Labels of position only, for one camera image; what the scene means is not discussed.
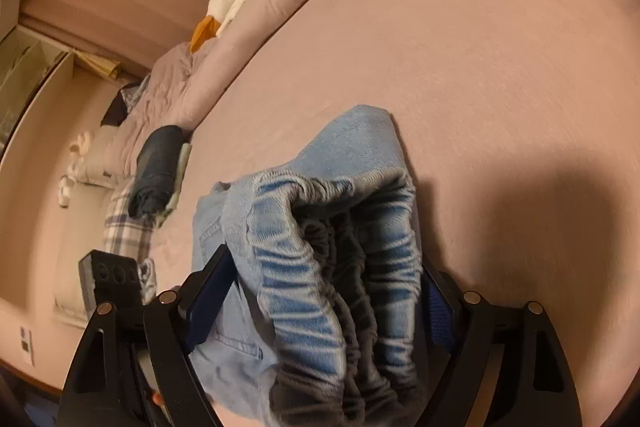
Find light blue denim pants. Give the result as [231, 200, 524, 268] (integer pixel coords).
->
[191, 105, 426, 426]

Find dark clothing on bed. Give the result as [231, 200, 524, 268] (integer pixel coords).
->
[100, 77, 149, 127]

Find small blue cloth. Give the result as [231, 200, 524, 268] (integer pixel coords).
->
[138, 257, 157, 305]

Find plaid pillow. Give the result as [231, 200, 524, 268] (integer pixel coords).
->
[103, 179, 154, 263]

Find small white plush toy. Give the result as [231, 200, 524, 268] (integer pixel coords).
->
[58, 131, 94, 208]

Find beige pillow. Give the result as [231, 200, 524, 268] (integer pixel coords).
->
[74, 126, 120, 188]

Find dark folded jeans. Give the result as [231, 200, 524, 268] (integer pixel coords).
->
[128, 126, 186, 220]

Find light green folded garment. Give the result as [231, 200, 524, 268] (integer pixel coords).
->
[154, 143, 192, 229]

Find wooden headboard shelf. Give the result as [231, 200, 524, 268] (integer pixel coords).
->
[1, 25, 120, 154]

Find pink folded duvet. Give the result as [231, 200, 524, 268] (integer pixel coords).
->
[107, 0, 308, 176]

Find pink bed sheet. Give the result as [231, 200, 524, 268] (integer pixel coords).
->
[152, 0, 639, 426]

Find white wall socket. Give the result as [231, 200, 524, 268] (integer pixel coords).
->
[20, 326, 35, 367]

